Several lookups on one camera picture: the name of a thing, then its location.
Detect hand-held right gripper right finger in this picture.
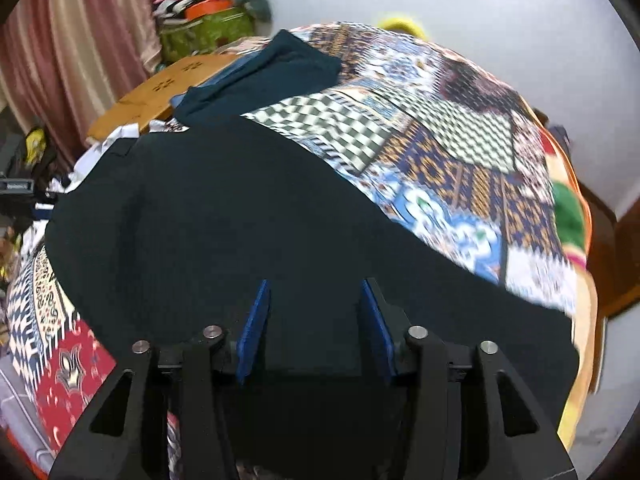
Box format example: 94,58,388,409
356,278,579,480

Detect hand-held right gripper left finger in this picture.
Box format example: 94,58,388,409
49,279,272,480

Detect dark pants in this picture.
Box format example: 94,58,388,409
45,119,581,480

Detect patchwork printed blanket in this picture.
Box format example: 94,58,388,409
0,22,581,480

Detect orange green blanket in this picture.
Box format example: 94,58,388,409
538,125,601,451

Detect wooden door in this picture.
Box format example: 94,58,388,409
578,184,640,321

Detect dark teal folded garment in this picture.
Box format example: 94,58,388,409
171,30,343,130

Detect wooden headboard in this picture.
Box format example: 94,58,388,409
88,53,241,141

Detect yellow black bag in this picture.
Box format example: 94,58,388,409
11,128,57,179

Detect green patterned bag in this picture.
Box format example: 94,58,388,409
159,6,256,64

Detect yellow object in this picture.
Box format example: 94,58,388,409
378,14,430,42

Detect orange round box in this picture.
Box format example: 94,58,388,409
184,0,232,20

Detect striped pink curtain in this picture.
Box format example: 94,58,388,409
0,0,172,126

